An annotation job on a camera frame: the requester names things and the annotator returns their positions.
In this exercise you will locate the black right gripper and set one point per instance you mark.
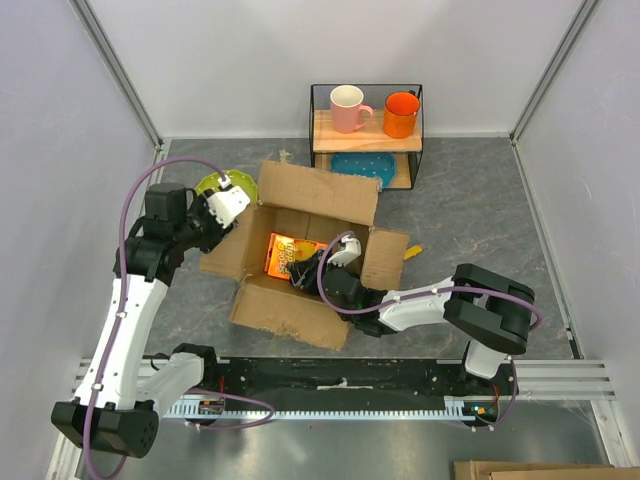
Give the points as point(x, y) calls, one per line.
point(306, 270)

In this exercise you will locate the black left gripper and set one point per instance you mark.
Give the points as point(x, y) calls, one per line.
point(219, 232)

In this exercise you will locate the orange yellow toy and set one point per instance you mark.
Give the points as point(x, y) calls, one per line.
point(283, 250)

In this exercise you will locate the brown cardboard express box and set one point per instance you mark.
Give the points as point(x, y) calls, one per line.
point(311, 204)

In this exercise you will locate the yellow utility knife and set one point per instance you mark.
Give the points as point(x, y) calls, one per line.
point(412, 251)

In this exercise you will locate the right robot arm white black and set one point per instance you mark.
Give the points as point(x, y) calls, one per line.
point(497, 313)

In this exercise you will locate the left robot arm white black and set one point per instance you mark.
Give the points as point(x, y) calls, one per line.
point(112, 411)

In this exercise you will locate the blue dotted plate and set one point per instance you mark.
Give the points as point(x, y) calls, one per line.
point(380, 166)

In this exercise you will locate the pink mug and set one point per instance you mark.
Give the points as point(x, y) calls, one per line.
point(349, 113)

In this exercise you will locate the orange mug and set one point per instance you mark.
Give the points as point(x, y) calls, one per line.
point(400, 114)

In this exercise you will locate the cardboard sheet corner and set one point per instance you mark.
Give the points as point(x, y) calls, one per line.
point(469, 470)

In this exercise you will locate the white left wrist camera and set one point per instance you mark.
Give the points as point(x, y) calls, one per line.
point(226, 205)

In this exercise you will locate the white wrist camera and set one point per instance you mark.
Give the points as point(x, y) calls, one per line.
point(226, 205)
point(348, 250)

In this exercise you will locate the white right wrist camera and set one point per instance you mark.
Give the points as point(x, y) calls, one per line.
point(348, 250)

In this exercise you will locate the black wire wooden shelf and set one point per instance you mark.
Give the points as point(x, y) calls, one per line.
point(325, 141)

